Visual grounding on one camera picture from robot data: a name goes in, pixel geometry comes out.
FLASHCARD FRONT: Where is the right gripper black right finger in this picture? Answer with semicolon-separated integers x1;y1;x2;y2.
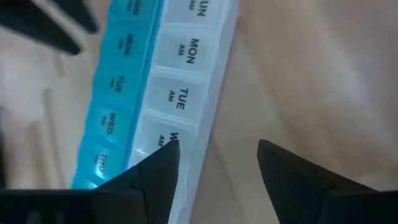
257;139;398;224

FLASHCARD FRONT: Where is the blue and clear pill organizer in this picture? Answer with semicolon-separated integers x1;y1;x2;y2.
70;0;241;224

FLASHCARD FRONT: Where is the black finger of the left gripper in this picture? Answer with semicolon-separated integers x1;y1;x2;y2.
51;0;100;35
0;0;82;57

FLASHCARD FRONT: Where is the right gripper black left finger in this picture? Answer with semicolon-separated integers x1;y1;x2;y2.
0;139;181;224

